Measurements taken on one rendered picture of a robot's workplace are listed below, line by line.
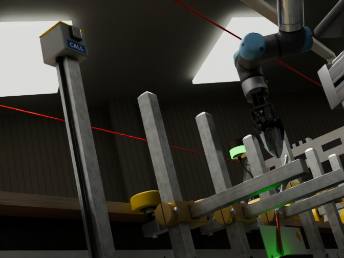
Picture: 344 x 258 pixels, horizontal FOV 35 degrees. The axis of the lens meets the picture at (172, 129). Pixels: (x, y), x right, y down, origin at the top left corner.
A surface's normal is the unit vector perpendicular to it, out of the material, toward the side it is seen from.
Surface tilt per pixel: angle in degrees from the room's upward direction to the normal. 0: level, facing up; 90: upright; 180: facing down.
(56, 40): 90
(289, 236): 90
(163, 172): 90
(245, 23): 180
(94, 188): 90
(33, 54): 180
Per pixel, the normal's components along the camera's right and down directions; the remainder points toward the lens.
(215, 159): -0.60, -0.17
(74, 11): 0.23, 0.90
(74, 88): 0.76, -0.40
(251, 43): -0.04, -0.37
